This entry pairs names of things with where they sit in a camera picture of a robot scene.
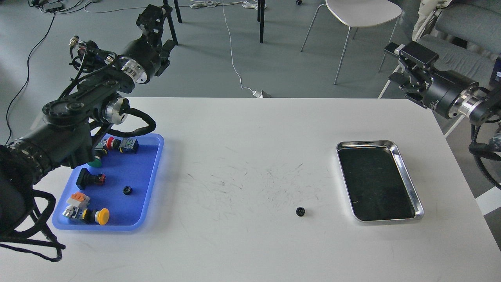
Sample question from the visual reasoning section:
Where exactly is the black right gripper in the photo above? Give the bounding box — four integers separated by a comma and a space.
384, 41, 479, 119

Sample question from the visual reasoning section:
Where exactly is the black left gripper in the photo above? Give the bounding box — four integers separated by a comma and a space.
118, 5, 177, 84

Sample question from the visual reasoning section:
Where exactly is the small black gear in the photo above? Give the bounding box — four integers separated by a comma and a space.
296, 207, 306, 217
122, 186, 133, 195

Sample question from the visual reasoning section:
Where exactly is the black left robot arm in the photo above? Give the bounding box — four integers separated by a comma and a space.
0, 0, 179, 262

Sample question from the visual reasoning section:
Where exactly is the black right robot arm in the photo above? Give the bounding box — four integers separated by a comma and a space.
384, 41, 501, 188

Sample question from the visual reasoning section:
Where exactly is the silver metal tray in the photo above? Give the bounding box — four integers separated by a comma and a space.
336, 140, 424, 223

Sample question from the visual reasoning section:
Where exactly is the blue plastic tray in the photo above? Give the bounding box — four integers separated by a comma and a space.
52, 134, 164, 231

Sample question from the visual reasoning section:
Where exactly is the black table leg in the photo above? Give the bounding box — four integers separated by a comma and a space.
162, 0, 178, 46
257, 0, 265, 43
174, 0, 183, 23

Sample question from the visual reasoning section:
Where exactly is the grey padded chair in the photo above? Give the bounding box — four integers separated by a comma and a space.
378, 34, 497, 137

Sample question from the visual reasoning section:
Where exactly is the white chair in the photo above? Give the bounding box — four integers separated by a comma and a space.
300, 0, 402, 85

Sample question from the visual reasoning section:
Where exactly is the black floor cable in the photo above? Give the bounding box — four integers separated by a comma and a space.
0, 0, 92, 153

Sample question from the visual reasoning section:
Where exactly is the white floor cable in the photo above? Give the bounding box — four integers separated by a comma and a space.
84, 0, 271, 98

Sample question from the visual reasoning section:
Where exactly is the red push button switch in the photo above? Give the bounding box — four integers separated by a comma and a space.
105, 136, 139, 154

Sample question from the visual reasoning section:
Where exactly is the green push button switch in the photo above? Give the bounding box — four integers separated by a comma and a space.
87, 139, 109, 168

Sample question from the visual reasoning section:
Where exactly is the black selector switch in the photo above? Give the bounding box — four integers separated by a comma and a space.
76, 168, 106, 190

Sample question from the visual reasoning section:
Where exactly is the orange white switch block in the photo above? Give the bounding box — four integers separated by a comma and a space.
66, 192, 90, 209

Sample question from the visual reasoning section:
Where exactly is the yellow push button switch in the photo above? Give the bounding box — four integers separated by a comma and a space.
62, 206, 110, 225

